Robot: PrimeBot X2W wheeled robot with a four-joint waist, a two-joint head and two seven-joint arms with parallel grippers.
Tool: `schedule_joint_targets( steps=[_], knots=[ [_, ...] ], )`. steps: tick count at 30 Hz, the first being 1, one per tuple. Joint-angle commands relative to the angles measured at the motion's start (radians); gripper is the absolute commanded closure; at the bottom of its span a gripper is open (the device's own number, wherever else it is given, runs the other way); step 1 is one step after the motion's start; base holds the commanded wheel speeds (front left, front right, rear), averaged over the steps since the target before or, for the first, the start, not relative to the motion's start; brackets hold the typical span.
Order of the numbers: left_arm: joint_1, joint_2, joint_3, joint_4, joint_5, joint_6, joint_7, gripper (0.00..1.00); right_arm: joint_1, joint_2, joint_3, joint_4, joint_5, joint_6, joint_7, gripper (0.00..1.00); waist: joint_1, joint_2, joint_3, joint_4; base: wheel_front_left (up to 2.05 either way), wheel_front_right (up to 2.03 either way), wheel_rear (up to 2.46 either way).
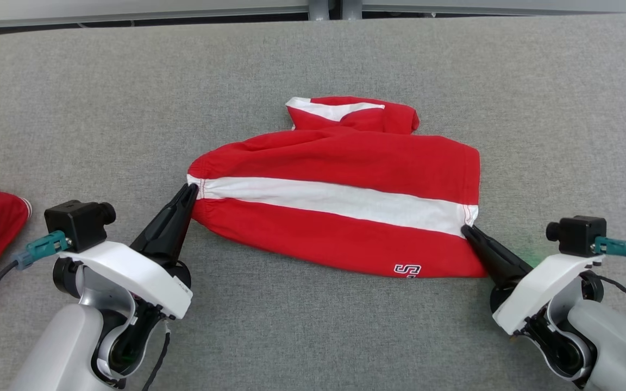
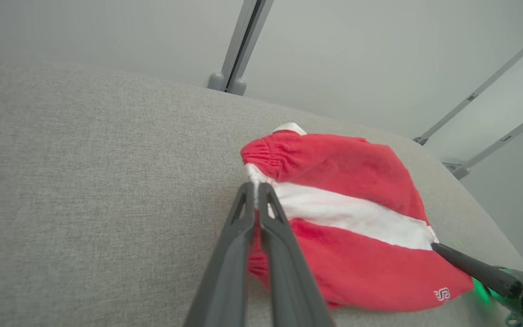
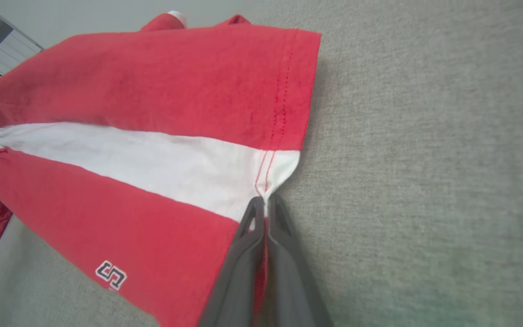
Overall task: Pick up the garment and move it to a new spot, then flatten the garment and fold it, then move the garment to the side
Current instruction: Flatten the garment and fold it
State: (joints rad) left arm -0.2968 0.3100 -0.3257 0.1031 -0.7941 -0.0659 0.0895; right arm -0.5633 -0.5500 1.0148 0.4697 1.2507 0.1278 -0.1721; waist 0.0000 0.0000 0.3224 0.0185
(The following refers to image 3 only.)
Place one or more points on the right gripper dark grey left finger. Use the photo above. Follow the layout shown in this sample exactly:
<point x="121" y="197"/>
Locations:
<point x="239" y="281"/>

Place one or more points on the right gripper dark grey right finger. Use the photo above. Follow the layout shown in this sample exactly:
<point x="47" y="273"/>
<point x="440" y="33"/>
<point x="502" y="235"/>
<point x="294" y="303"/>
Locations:
<point x="288" y="281"/>

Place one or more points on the red shorts with white stripe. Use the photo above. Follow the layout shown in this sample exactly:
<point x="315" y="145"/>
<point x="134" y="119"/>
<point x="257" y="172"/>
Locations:
<point x="152" y="81"/>

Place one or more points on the grey fabric sofa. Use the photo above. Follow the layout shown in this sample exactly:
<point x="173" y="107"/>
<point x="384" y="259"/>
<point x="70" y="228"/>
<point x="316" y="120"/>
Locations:
<point x="425" y="159"/>

